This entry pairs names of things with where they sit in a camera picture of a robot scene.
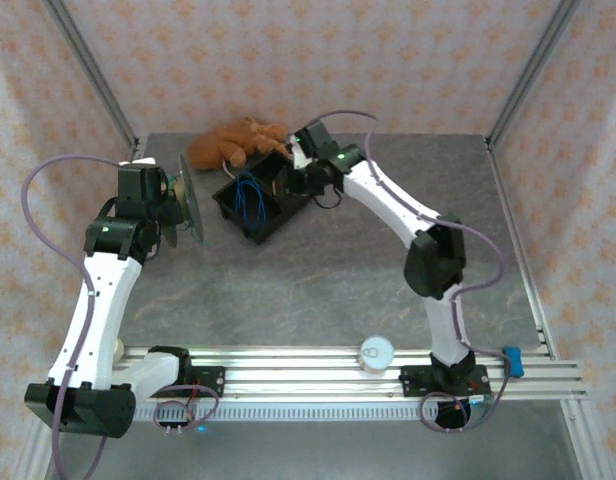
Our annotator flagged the grey cable spool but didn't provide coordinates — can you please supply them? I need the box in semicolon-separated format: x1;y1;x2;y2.
159;153;206;249

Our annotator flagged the blue cable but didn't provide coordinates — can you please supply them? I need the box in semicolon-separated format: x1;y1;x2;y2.
233;169;270;235

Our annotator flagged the black two-compartment box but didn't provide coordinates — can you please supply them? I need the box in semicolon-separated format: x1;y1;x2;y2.
210;151;313;247

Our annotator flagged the brown plush toy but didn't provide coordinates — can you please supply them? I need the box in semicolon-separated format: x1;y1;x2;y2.
187;116;295;181

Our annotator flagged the white round cap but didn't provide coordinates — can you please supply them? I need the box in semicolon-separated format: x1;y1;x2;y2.
358;334;396;376

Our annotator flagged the blue clamp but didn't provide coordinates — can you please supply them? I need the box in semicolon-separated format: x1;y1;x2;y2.
503;344;527;379

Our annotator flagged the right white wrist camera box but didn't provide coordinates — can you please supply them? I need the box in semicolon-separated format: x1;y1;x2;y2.
287;134;313;170

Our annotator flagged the aluminium side rail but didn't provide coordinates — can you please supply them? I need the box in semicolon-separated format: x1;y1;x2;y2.
484;138;560;361
66;136;150;362

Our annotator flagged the right gripper thin black wire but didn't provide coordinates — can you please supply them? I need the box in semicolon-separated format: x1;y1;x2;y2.
309;183;345;212

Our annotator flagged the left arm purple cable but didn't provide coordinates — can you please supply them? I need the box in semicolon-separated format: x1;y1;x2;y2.
21;154;222;480

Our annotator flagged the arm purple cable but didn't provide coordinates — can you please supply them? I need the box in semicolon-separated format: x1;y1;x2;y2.
299;109;515;435
21;154;222;480

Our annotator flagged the aluminium corner post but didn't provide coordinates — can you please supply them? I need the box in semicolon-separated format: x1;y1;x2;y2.
41;0;142;151
484;0;583;150

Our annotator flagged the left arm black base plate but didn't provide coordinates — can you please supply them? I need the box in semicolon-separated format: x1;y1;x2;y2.
135;364;227;400

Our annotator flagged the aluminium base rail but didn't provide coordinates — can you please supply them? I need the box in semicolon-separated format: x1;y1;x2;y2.
39;343;589;402

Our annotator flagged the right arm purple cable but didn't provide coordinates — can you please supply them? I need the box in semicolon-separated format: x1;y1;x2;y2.
299;109;515;435

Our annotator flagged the slotted grey cable duct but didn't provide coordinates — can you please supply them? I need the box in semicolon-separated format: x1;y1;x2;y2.
61;401;570;422

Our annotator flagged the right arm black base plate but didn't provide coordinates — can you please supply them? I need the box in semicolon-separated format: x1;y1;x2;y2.
398;364;492;400

